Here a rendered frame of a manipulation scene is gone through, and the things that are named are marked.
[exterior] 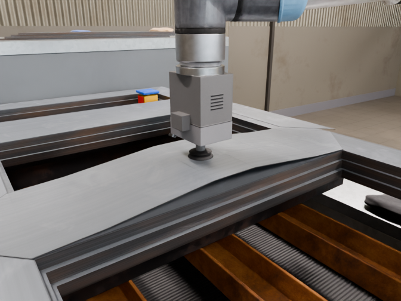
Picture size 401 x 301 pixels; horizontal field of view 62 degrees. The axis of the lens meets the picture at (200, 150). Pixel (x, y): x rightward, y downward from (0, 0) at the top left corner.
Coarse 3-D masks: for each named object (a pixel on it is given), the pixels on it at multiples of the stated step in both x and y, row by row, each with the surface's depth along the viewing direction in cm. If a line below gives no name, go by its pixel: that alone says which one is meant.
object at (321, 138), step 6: (288, 132) 77; (294, 132) 77; (300, 132) 77; (306, 132) 77; (312, 132) 77; (306, 138) 73; (312, 138) 73; (318, 138) 73; (324, 138) 73; (330, 138) 73; (330, 144) 69; (336, 144) 69
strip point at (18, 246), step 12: (0, 204) 46; (12, 204) 46; (0, 216) 43; (12, 216) 43; (0, 228) 40; (12, 228) 40; (0, 240) 38; (12, 240) 38; (24, 240) 38; (0, 252) 36; (12, 252) 36; (24, 252) 36
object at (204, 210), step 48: (0, 144) 70; (48, 144) 75; (96, 144) 81; (192, 192) 49; (240, 192) 51; (288, 192) 57; (384, 192) 59; (96, 240) 39; (144, 240) 42; (192, 240) 46; (48, 288) 33
